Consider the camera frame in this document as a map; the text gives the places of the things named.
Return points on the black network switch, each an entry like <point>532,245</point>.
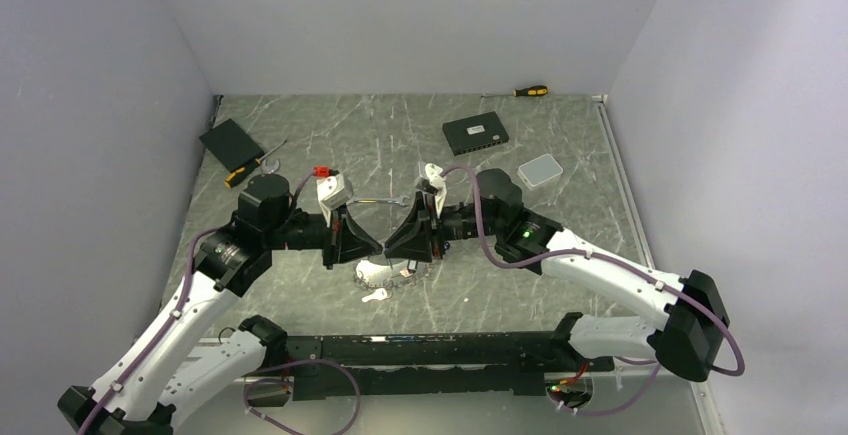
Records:
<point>475,133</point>

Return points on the white key tag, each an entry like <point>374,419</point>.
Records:
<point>379,294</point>

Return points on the black flat box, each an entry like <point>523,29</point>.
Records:
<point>231,145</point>

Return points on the orange black screwdriver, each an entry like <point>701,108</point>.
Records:
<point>238,176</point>

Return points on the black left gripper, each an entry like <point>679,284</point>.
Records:
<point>345,240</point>

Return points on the large silver wrench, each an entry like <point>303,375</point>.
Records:
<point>270,166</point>

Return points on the orange screwdriver at wall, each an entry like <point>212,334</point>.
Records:
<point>527,92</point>

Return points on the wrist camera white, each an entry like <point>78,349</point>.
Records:
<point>332,192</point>
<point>431,181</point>

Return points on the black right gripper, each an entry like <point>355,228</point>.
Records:
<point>411,240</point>

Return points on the large metal keyring with chain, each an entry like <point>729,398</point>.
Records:
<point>389,273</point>

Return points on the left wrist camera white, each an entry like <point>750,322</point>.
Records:
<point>332,192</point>

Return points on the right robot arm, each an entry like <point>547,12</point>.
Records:
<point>678,321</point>

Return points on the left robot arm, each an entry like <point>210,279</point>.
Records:
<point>151,389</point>

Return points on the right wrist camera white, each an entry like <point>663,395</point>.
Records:
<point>431,181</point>

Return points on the small silver wrench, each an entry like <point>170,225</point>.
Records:
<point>401,201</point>

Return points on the white plastic box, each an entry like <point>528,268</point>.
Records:
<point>539,171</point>

